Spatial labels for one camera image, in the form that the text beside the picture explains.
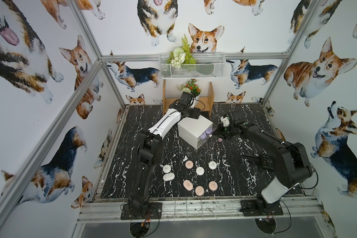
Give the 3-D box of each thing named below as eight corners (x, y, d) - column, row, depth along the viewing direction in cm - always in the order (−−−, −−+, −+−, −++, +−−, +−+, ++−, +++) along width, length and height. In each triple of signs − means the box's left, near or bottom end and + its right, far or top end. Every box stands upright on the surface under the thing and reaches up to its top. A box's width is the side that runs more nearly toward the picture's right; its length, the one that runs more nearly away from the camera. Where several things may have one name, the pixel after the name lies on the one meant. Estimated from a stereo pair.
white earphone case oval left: (163, 181, 85) (162, 180, 84) (163, 174, 88) (163, 173, 86) (174, 181, 85) (174, 180, 84) (174, 174, 88) (174, 173, 86)
